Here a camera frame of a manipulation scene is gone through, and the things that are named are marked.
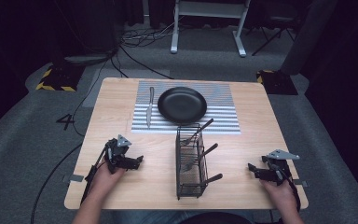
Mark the grey tape tab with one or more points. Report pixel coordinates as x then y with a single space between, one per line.
301 183
74 178

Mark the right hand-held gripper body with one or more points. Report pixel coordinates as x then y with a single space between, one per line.
278 169

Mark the black tripod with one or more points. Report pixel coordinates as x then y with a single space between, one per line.
275 31

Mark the black round plate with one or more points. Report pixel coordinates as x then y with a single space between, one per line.
182 105

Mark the person's right hand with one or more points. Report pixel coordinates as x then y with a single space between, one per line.
279 196

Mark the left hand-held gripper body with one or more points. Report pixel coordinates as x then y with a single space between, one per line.
115 152

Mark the silver table knife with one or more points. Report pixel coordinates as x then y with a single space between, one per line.
150 107

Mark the person's left hand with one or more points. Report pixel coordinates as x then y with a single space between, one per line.
105 180

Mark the black yellow striped stand base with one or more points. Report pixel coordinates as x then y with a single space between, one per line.
60 79
278 82

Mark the grey striped placemat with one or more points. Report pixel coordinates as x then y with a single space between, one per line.
223 121

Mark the white metal desk frame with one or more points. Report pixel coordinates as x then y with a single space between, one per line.
209 9

